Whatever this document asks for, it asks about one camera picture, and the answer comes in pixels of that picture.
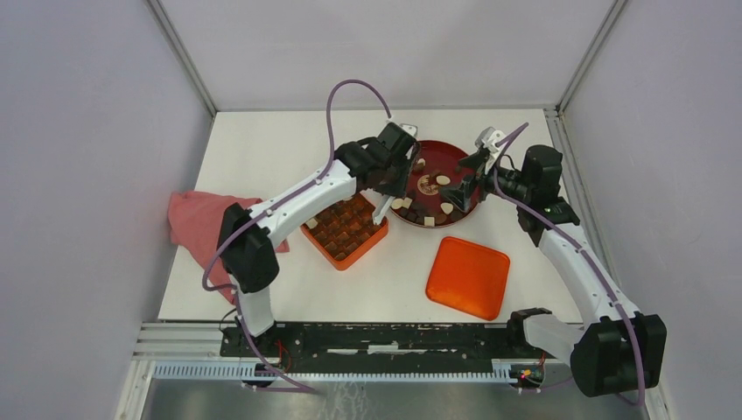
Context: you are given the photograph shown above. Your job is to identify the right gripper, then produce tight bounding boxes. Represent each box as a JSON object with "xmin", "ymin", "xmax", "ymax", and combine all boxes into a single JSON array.
[{"xmin": 437, "ymin": 150, "xmax": 532, "ymax": 212}]

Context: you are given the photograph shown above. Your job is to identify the metal serving tongs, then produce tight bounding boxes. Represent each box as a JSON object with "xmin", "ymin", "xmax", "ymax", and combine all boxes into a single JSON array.
[{"xmin": 372, "ymin": 195, "xmax": 396, "ymax": 226}]

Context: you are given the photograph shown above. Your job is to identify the orange chocolate box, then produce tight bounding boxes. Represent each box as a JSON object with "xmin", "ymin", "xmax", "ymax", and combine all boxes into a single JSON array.
[{"xmin": 301, "ymin": 193, "xmax": 389, "ymax": 271}]

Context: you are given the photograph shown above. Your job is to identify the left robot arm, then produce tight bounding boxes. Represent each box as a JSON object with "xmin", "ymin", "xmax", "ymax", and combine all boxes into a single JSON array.
[{"xmin": 216, "ymin": 122, "xmax": 420, "ymax": 357}]

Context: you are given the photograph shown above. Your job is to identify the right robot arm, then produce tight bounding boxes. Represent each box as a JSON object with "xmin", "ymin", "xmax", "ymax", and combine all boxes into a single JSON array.
[{"xmin": 440, "ymin": 145, "xmax": 667, "ymax": 406}]

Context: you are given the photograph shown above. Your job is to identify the white oval chocolate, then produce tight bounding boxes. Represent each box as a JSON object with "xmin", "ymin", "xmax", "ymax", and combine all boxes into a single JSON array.
[{"xmin": 435, "ymin": 175, "xmax": 451, "ymax": 186}]

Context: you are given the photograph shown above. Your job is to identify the white heart chocolate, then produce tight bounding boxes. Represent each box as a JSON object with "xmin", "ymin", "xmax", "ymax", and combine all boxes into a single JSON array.
[{"xmin": 440, "ymin": 202, "xmax": 454, "ymax": 214}]

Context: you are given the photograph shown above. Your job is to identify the red round tray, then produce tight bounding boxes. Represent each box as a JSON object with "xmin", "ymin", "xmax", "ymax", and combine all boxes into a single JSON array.
[{"xmin": 390, "ymin": 140, "xmax": 480, "ymax": 228}]

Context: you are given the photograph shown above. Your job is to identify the orange box lid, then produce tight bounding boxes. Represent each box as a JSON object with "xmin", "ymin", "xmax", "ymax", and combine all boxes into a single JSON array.
[{"xmin": 425, "ymin": 236, "xmax": 511, "ymax": 321}]

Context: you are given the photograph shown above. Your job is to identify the pink cloth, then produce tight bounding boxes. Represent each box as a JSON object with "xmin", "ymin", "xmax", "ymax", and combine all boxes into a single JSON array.
[{"xmin": 167, "ymin": 191, "xmax": 262, "ymax": 269}]

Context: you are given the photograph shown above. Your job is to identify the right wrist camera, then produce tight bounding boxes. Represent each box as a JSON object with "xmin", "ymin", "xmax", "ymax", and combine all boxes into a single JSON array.
[{"xmin": 474, "ymin": 127, "xmax": 506, "ymax": 156}]

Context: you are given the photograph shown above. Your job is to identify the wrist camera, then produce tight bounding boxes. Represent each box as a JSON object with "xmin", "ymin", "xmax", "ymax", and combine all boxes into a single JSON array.
[
  {"xmin": 399, "ymin": 123, "xmax": 418, "ymax": 138},
  {"xmin": 474, "ymin": 127, "xmax": 506, "ymax": 156}
]

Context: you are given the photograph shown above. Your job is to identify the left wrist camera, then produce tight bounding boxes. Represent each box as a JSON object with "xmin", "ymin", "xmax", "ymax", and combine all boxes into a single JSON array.
[{"xmin": 399, "ymin": 123, "xmax": 418, "ymax": 138}]

